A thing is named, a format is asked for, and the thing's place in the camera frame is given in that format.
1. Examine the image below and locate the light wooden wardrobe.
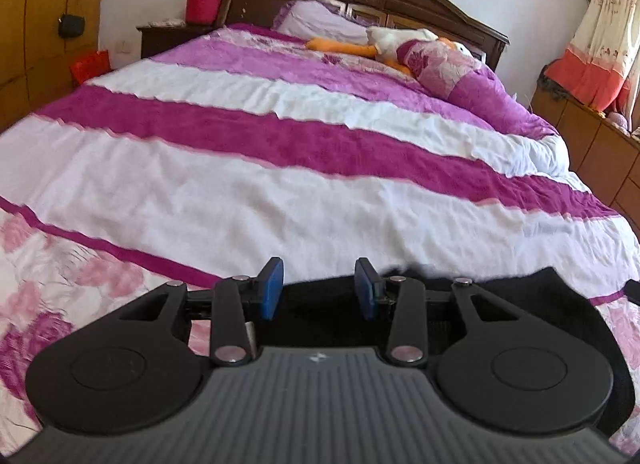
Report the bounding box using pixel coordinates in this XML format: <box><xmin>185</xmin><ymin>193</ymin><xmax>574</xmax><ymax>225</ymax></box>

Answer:
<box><xmin>0</xmin><ymin>0</ymin><xmax>111</xmax><ymax>118</ymax></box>

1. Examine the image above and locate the cream and coral curtain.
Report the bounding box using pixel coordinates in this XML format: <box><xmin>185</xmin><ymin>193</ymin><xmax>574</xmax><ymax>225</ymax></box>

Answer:
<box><xmin>544</xmin><ymin>0</ymin><xmax>640</xmax><ymax>113</ymax></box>

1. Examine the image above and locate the low wooden cabinet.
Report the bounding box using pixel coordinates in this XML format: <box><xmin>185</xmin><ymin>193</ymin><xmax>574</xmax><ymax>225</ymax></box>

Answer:
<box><xmin>530</xmin><ymin>84</ymin><xmax>640</xmax><ymax>234</ymax></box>

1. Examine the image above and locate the folded purple floral quilt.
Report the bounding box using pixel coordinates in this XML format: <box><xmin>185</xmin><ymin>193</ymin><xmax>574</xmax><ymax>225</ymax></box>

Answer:
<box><xmin>402</xmin><ymin>39</ymin><xmax>572</xmax><ymax>146</ymax></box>

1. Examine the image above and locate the dark cloth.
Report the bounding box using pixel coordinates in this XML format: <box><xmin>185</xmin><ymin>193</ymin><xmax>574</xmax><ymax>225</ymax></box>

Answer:
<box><xmin>537</xmin><ymin>61</ymin><xmax>569</xmax><ymax>96</ymax></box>

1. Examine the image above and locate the pink knitted item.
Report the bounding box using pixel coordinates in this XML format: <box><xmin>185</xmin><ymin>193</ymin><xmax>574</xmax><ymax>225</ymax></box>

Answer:
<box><xmin>605</xmin><ymin>111</ymin><xmax>632</xmax><ymax>133</ymax></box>

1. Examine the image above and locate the purple white pillow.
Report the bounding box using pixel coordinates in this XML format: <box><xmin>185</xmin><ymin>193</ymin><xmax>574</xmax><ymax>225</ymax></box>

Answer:
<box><xmin>272</xmin><ymin>0</ymin><xmax>372</xmax><ymax>46</ymax></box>

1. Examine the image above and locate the red bag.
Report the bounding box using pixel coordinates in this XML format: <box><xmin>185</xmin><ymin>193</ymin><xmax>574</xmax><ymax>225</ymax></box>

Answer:
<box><xmin>69</xmin><ymin>50</ymin><xmax>111</xmax><ymax>86</ymax></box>

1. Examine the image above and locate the purple white striped bedspread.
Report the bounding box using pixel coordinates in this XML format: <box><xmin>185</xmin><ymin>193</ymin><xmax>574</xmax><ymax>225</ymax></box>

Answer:
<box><xmin>0</xmin><ymin>23</ymin><xmax>640</xmax><ymax>456</ymax></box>

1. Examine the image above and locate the dark wooden nightstand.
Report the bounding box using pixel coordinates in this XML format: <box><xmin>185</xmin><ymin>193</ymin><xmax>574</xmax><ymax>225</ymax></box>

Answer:
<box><xmin>136</xmin><ymin>23</ymin><xmax>217</xmax><ymax>60</ymax></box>

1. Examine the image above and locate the white orange plush duck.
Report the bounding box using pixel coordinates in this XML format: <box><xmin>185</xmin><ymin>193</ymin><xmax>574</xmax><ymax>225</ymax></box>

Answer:
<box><xmin>305</xmin><ymin>26</ymin><xmax>474</xmax><ymax>78</ymax></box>

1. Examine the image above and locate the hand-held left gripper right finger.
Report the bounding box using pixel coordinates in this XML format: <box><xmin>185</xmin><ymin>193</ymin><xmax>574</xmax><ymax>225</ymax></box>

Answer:
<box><xmin>354</xmin><ymin>257</ymin><xmax>524</xmax><ymax>366</ymax></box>

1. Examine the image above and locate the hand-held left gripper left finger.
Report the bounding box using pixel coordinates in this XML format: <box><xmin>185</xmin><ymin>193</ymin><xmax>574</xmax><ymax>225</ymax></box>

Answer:
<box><xmin>117</xmin><ymin>256</ymin><xmax>285</xmax><ymax>366</ymax></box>

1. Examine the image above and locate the red bucket with green rim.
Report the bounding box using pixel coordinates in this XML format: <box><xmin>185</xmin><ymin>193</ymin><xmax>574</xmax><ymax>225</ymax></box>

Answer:
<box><xmin>186</xmin><ymin>0</ymin><xmax>227</xmax><ymax>26</ymax></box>

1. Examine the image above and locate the black button cardigan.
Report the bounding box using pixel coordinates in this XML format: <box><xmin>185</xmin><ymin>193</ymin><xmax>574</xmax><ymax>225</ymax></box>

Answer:
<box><xmin>282</xmin><ymin>265</ymin><xmax>632</xmax><ymax>447</ymax></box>

